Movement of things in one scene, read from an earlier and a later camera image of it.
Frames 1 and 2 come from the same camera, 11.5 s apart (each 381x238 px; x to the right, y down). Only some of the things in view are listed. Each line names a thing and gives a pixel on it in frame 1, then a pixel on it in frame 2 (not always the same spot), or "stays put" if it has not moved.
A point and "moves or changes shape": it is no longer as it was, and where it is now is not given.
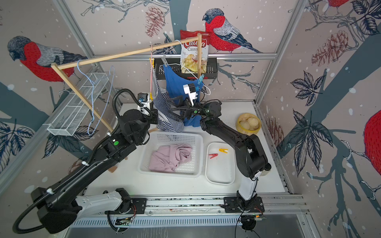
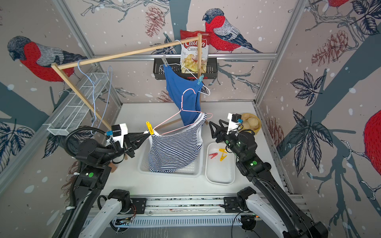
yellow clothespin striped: (153, 62) moves or changes shape
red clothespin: (214, 155) stays put
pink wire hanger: (151, 71) to (182, 109)
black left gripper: (154, 115) to (131, 142)
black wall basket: (174, 64) stays put
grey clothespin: (164, 61) stays put
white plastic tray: (220, 168) stays put
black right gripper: (188, 111) to (218, 134)
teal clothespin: (201, 77) stays put
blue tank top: (175, 87) stays put
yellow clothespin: (223, 149) stays put
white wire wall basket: (70, 116) stays put
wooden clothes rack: (57, 67) stays put
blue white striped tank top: (166, 120) to (168, 152)
